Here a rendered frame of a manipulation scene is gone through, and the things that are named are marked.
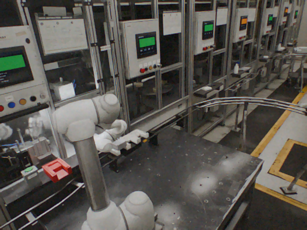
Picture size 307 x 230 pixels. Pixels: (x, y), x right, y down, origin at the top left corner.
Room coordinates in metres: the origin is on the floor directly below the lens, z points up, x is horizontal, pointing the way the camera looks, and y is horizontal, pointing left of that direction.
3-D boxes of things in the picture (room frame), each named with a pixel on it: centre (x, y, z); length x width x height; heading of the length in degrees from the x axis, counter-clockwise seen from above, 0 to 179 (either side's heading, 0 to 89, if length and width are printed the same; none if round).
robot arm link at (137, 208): (0.89, 0.12, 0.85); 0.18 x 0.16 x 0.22; 117
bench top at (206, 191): (1.30, -0.01, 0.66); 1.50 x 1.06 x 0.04; 137
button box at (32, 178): (1.09, 0.79, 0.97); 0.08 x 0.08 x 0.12; 47
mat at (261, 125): (4.58, -3.02, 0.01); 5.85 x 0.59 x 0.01; 137
